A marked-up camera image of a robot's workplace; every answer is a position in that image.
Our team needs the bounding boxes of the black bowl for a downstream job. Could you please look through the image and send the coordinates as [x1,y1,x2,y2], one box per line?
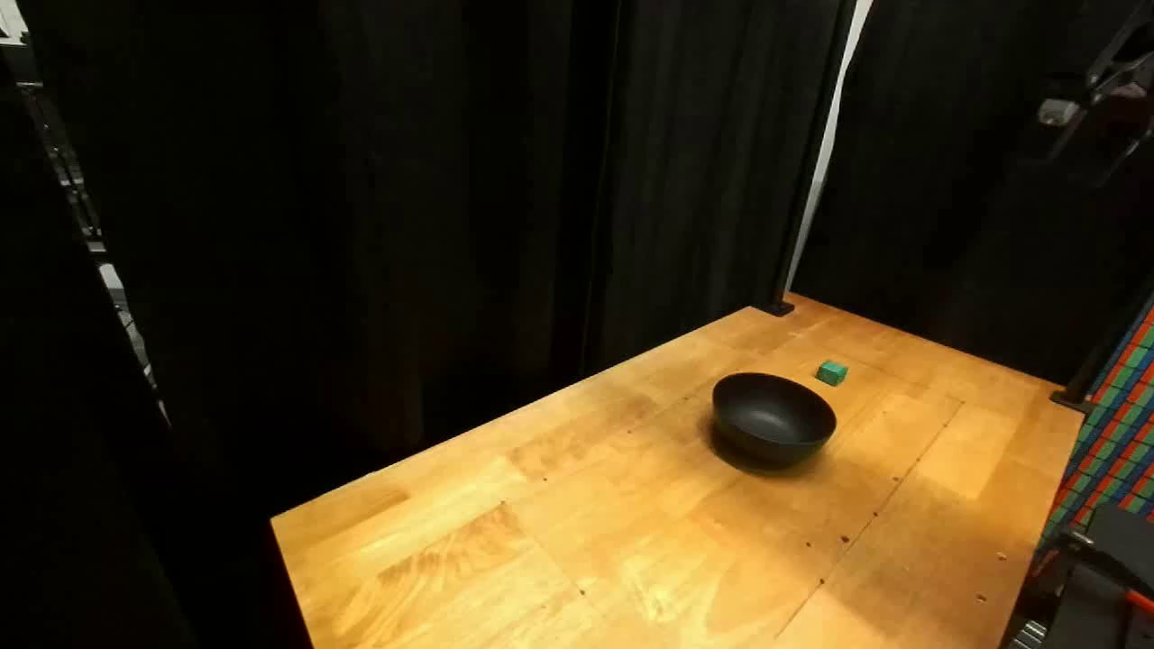
[711,367,840,472]

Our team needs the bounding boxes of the white strip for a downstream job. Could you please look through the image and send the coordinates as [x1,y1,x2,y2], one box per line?
[783,0,878,300]

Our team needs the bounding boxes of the black equipment with red cable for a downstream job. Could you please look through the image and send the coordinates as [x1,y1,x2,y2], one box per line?
[999,503,1154,649]

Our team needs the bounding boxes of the colourful checkered board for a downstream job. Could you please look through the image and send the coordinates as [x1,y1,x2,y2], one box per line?
[1041,300,1154,541]

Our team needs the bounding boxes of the black post beside checkered board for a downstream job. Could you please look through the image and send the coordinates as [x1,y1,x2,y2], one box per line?
[1051,300,1154,414]

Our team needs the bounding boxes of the black curtain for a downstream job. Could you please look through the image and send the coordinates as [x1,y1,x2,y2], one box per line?
[22,0,1154,510]

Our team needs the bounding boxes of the metal frame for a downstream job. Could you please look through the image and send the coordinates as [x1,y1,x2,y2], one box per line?
[0,0,175,427]

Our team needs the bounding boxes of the black post with foot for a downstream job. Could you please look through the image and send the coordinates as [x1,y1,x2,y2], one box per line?
[761,0,857,320]

